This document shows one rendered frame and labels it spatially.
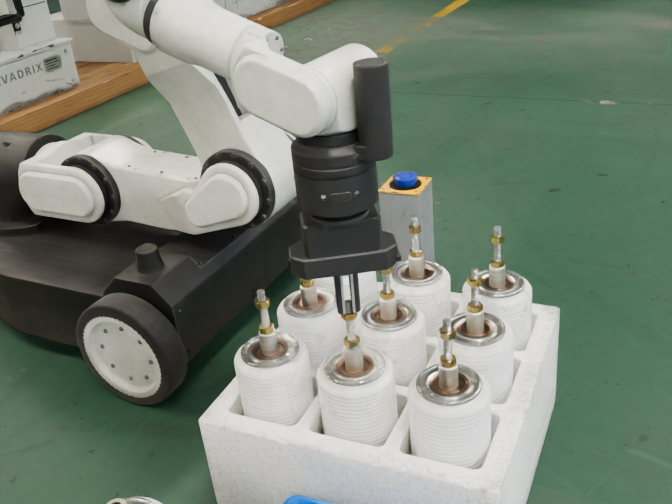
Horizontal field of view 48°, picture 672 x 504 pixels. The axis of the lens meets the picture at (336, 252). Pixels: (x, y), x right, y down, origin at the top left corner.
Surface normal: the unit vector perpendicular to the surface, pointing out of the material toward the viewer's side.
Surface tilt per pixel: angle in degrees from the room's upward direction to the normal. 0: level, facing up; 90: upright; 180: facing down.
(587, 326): 0
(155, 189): 90
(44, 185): 90
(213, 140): 90
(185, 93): 114
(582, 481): 0
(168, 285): 45
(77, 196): 90
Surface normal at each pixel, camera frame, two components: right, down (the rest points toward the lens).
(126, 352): -0.44, 0.45
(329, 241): 0.11, 0.46
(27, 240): -0.09, -0.88
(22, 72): 0.89, 0.13
